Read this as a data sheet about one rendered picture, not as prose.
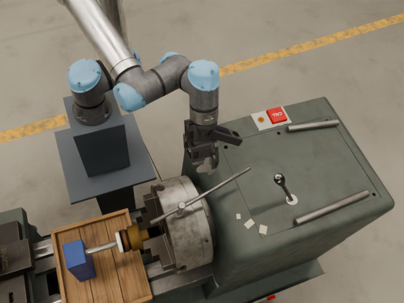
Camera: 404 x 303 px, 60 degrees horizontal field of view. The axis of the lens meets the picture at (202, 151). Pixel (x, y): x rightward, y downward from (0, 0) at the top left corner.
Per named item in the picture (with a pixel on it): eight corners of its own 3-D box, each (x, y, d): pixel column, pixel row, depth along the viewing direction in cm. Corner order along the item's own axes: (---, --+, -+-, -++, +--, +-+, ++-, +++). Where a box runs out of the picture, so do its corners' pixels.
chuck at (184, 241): (171, 193, 143) (177, 163, 115) (196, 270, 132) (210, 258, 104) (149, 199, 141) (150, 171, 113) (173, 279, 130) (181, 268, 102)
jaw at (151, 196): (168, 214, 123) (162, 184, 119) (171, 222, 119) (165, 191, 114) (136, 224, 120) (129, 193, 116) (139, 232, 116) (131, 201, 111)
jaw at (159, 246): (174, 230, 118) (185, 263, 112) (174, 237, 122) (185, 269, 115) (141, 240, 115) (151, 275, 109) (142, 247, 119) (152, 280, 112)
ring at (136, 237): (143, 216, 118) (116, 224, 116) (151, 242, 114) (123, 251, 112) (144, 225, 126) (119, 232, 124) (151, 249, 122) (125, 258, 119)
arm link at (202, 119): (211, 94, 94) (224, 110, 88) (211, 109, 97) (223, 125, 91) (185, 100, 92) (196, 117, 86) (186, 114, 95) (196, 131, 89)
